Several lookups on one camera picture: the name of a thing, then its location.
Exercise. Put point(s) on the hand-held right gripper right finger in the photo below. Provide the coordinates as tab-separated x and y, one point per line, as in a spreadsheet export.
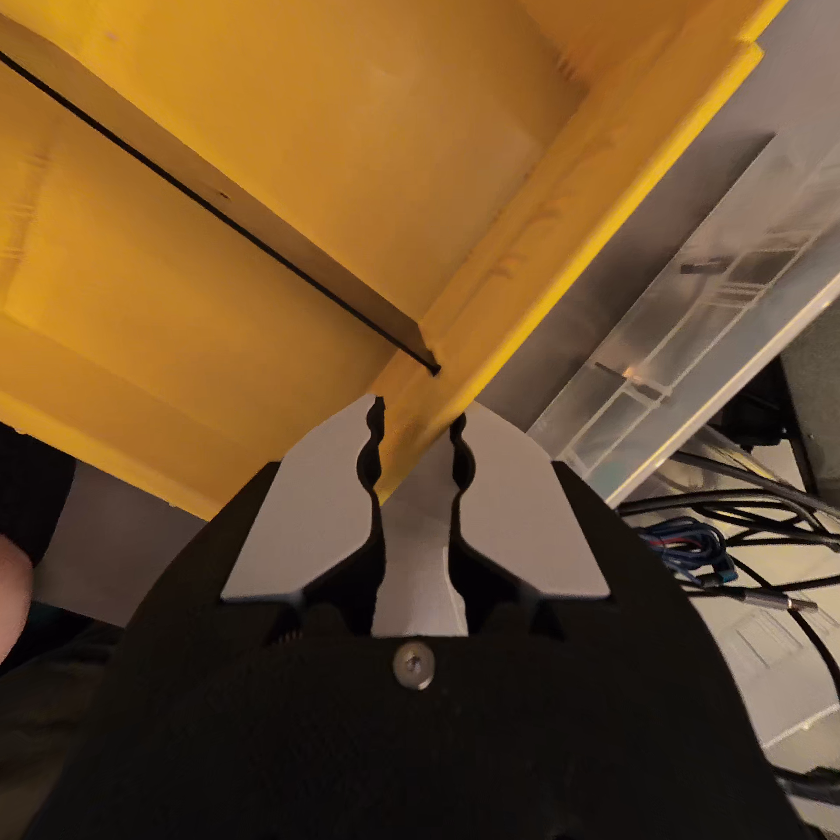
532	525

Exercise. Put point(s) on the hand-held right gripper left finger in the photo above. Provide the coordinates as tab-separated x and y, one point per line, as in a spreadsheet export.
309	525

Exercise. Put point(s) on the clear plastic bin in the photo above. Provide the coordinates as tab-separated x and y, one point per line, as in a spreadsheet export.
709	315

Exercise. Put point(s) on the yellow plastic bin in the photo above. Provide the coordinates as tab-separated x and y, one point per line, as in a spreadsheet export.
328	158

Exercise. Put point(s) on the person's left forearm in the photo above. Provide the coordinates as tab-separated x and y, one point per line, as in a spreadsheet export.
13	597

